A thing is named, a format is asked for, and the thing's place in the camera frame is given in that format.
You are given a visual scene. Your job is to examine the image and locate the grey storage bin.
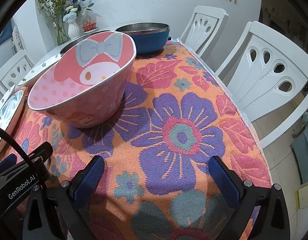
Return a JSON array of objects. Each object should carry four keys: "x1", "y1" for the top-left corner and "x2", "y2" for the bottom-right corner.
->
[{"x1": 291, "y1": 125, "x2": 308, "y2": 183}]

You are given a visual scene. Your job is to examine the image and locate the pink-edged blue print plate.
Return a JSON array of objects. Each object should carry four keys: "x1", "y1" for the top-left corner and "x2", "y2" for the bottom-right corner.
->
[{"x1": 0, "y1": 89, "x2": 26, "y2": 155}]

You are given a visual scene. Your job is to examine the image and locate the small red pot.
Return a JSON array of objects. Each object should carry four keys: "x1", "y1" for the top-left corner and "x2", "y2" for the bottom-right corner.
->
[{"x1": 82, "y1": 20, "x2": 97, "y2": 32}]

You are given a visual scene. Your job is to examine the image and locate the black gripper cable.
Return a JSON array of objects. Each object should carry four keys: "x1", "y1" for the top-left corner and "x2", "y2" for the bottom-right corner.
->
[{"x1": 0, "y1": 126, "x2": 48, "y2": 190}]

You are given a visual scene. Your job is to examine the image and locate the pale yellow box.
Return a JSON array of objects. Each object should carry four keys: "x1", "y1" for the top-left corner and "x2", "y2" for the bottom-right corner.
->
[{"x1": 297, "y1": 182, "x2": 308, "y2": 211}]

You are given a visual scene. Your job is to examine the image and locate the yellow-green flower stems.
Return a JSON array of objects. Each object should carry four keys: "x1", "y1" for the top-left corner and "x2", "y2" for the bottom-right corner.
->
[{"x1": 36, "y1": 0, "x2": 70, "y2": 30}]

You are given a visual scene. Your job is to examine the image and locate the blue and white flower bouquet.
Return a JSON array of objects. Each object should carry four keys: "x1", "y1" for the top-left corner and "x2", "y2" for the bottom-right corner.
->
[{"x1": 63, "y1": 0, "x2": 94, "y2": 24}]

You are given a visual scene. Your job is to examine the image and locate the white floral-rim plate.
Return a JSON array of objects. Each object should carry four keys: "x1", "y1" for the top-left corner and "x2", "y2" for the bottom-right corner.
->
[
  {"x1": 17, "y1": 54, "x2": 62, "y2": 87},
  {"x1": 0, "y1": 84, "x2": 16, "y2": 125}
]

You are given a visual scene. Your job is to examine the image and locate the white dining chair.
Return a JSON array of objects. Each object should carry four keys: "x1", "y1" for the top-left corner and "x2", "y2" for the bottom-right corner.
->
[
  {"x1": 180, "y1": 5, "x2": 229, "y2": 55},
  {"x1": 0, "y1": 49, "x2": 36, "y2": 98},
  {"x1": 214, "y1": 21, "x2": 308, "y2": 150}
]

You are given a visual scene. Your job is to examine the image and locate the pink cartoon print bowl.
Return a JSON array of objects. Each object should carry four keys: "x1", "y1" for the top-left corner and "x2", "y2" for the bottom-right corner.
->
[{"x1": 27, "y1": 30, "x2": 137, "y2": 129}]

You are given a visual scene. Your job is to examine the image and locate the white ribbed vase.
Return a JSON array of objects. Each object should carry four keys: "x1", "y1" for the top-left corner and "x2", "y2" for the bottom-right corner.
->
[{"x1": 68, "y1": 21, "x2": 81, "y2": 40}]

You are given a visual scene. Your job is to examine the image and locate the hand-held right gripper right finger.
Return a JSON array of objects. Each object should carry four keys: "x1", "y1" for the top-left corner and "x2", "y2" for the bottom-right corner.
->
[{"x1": 208, "y1": 155, "x2": 290, "y2": 240}]

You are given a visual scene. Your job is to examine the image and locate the blue steel-lined bowl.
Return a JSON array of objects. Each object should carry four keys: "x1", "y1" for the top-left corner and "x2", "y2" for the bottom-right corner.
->
[{"x1": 115, "y1": 22, "x2": 172, "y2": 55}]

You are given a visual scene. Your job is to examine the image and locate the red steel-lined bowl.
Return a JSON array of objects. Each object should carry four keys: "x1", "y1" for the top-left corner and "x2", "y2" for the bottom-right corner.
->
[{"x1": 60, "y1": 31, "x2": 112, "y2": 57}]

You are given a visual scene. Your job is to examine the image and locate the floral woven tablecloth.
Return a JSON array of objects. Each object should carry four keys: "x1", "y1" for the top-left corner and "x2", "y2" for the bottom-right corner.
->
[{"x1": 0, "y1": 40, "x2": 274, "y2": 240}]

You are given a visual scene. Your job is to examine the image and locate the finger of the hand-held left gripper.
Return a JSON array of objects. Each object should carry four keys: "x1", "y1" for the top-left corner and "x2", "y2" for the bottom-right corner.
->
[
  {"x1": 0, "y1": 154, "x2": 18, "y2": 177},
  {"x1": 27, "y1": 141, "x2": 53, "y2": 160}
]

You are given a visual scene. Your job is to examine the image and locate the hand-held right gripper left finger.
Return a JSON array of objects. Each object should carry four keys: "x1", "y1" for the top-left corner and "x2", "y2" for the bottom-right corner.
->
[{"x1": 22, "y1": 155, "x2": 106, "y2": 240}]

